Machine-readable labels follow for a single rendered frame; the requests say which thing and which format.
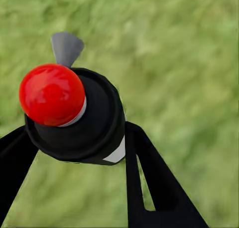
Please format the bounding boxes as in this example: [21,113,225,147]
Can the pesticide atomizer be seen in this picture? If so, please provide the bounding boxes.
[19,32,126,166]

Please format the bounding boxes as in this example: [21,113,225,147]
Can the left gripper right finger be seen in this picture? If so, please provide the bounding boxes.
[124,121,209,228]

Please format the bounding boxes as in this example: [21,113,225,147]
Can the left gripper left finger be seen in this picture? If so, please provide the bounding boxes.
[0,125,39,227]

